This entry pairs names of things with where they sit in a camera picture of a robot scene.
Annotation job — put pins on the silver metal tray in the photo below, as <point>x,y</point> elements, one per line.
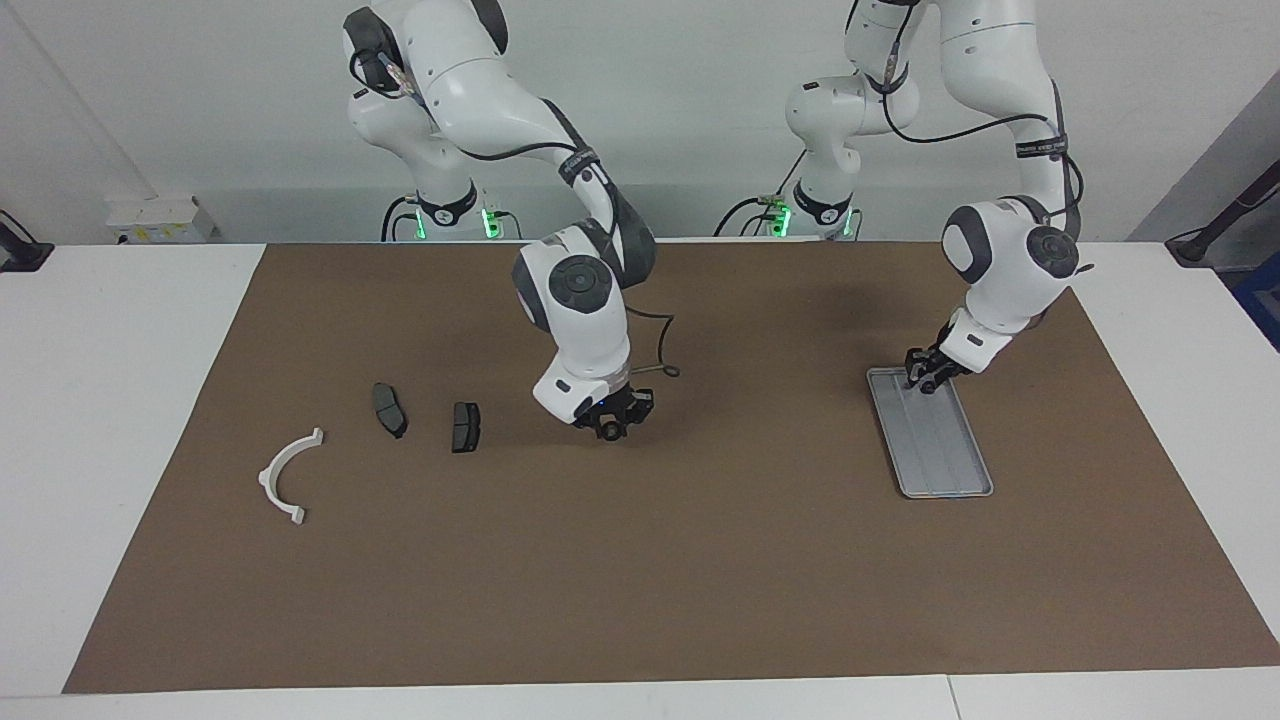
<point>940,450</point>

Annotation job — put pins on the white semicircular bracket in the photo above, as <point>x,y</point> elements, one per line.
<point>267,480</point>

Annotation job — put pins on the long dark brake pad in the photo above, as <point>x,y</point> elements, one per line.
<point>390,410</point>

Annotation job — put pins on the short dark brake pad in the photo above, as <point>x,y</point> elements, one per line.
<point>466,428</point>

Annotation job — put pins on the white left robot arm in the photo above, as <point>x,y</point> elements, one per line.
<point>1010,270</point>

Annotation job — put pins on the black stand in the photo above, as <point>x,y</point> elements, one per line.
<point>1200,240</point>
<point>20,255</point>

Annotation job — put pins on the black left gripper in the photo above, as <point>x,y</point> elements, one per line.
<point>942,360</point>

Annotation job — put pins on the blue object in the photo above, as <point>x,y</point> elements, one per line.
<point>1262,300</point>

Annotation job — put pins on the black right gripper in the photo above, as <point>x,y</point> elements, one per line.
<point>625,403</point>

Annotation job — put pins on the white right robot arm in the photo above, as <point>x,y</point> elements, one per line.
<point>580,320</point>

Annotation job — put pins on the white box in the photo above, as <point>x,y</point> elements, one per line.
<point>160,220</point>

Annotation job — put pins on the brown table mat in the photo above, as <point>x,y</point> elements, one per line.
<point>700,580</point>

